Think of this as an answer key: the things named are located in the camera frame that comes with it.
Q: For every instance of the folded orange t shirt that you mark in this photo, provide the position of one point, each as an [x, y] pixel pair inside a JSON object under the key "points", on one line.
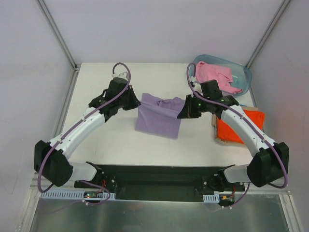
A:
{"points": [[240, 127]]}

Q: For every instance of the pink t shirt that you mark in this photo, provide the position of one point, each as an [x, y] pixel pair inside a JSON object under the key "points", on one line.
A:
{"points": [[223, 75]]}

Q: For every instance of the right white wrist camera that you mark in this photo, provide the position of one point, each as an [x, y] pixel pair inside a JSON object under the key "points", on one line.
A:
{"points": [[193, 81]]}

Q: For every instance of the right white cable duct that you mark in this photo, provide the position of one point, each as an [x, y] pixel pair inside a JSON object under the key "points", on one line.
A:
{"points": [[215, 198]]}

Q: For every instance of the right aluminium frame post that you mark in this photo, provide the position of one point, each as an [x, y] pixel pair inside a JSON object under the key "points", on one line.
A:
{"points": [[267, 33]]}

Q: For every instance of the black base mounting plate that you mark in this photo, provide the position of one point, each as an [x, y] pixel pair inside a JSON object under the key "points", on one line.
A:
{"points": [[163, 183]]}

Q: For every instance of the left white cable duct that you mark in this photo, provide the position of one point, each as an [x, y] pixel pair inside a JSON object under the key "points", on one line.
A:
{"points": [[77, 195]]}

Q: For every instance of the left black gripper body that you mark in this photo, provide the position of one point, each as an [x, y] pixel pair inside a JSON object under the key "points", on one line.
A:
{"points": [[128, 98]]}

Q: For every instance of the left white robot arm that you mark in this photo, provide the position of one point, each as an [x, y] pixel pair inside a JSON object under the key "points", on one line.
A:
{"points": [[52, 159]]}

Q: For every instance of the left aluminium frame post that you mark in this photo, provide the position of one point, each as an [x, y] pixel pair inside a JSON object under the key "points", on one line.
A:
{"points": [[55, 30]]}

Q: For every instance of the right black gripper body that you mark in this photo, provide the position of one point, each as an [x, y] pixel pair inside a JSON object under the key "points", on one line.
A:
{"points": [[193, 106]]}

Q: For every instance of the aluminium frame post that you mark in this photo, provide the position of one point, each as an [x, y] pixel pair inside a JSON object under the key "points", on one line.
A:
{"points": [[55, 30], [267, 33]]}

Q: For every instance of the white cable duct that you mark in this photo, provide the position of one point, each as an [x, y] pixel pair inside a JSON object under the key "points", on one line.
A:
{"points": [[77, 195], [215, 198]]}

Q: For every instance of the purple t shirt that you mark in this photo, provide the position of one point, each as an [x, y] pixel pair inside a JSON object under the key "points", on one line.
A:
{"points": [[159, 116]]}

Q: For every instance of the clear blue plastic bin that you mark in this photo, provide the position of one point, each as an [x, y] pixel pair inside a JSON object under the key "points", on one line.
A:
{"points": [[241, 75]]}

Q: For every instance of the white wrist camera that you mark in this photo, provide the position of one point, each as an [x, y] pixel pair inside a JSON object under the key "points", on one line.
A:
{"points": [[123, 75], [193, 81]]}

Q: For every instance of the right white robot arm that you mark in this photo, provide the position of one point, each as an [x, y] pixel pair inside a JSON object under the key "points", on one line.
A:
{"points": [[269, 164]]}

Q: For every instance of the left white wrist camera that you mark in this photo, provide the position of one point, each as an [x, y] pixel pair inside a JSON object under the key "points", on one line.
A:
{"points": [[123, 75]]}

